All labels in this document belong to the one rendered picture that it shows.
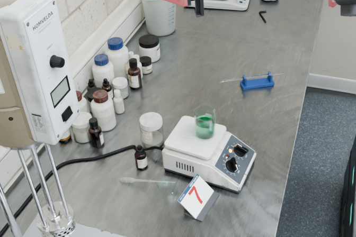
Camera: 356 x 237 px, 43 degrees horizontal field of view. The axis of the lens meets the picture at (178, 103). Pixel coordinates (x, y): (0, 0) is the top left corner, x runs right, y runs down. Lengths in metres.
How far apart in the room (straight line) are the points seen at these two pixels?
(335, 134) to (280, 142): 1.23
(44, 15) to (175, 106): 0.81
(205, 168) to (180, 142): 0.09
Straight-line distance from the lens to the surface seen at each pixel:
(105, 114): 1.23
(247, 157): 1.12
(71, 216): 0.86
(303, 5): 1.91
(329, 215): 2.07
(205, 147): 1.07
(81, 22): 1.43
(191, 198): 1.05
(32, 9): 0.56
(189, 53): 1.56
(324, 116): 2.54
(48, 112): 0.62
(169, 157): 1.09
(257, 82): 1.41
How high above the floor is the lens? 1.58
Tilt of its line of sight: 38 degrees down
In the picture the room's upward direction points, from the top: 3 degrees counter-clockwise
